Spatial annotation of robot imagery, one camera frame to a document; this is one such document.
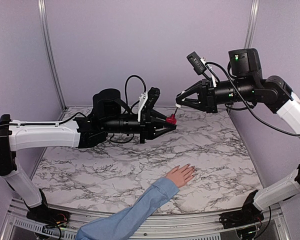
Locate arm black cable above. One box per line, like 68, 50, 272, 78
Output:
205, 61, 300, 137
124, 75, 147, 111

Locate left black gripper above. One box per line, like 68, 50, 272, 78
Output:
102, 109, 176, 143

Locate aluminium frame post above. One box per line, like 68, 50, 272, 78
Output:
243, 0, 260, 49
37, 0, 67, 112

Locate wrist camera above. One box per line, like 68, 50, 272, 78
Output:
186, 51, 220, 88
137, 87, 161, 122

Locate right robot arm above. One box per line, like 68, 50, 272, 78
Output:
175, 48, 300, 224

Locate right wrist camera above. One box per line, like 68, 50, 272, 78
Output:
186, 51, 220, 88

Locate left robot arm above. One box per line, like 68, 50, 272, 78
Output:
0, 87, 177, 223

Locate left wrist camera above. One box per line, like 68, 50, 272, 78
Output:
137, 87, 161, 122

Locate right aluminium frame post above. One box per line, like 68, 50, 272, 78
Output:
243, 0, 260, 49

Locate mannequin hand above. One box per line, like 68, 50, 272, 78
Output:
165, 163, 195, 188

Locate left aluminium frame post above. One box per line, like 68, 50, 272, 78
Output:
37, 0, 67, 112

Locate front aluminium rail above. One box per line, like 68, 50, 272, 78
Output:
0, 198, 291, 240

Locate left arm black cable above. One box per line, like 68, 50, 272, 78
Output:
124, 75, 147, 111

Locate blue sleeved forearm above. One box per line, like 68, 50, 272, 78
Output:
75, 177, 179, 240

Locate white nail polish brush cap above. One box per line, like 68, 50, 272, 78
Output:
174, 90, 185, 116

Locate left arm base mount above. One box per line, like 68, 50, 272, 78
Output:
26, 208, 70, 227

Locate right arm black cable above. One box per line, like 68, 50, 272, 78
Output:
205, 61, 300, 137

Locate red nail polish bottle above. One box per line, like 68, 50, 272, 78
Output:
165, 114, 177, 125

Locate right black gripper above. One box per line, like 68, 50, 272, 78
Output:
176, 76, 257, 114

